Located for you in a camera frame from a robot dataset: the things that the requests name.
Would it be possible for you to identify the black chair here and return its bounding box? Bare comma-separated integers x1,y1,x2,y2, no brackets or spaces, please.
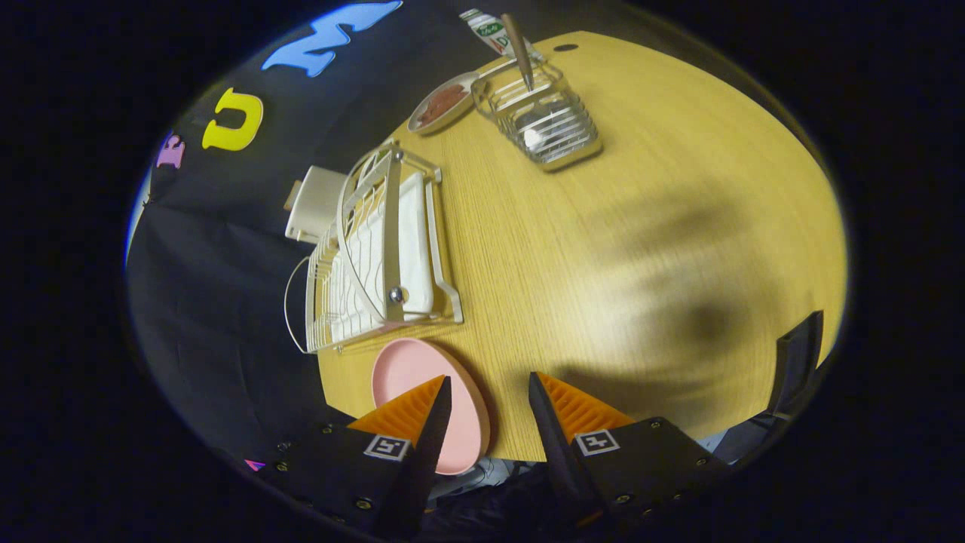
712,310,824,465

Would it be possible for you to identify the white toaster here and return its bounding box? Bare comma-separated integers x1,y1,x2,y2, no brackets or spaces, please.
284,165,349,245

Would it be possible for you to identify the beige plate with meat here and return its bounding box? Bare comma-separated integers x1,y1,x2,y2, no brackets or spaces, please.
407,70,483,137

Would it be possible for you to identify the metal wire basket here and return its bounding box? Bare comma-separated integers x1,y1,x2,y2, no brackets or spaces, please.
470,60,604,173

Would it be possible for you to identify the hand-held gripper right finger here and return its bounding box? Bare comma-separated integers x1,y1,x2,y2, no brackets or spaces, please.
528,371,732,529

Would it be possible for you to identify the spoon with wooden handle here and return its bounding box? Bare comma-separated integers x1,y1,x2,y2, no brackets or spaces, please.
501,13,577,152

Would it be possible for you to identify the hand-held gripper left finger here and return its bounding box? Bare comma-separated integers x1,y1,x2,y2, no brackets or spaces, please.
253,375,453,540

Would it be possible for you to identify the pink plate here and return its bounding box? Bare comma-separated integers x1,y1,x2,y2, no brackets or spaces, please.
371,337,492,477

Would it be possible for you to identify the white drink bottle green cap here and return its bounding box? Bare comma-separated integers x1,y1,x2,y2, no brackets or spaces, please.
460,8,545,65

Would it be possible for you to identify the white wire dish rack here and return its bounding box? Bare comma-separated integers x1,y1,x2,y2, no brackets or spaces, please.
283,140,464,355

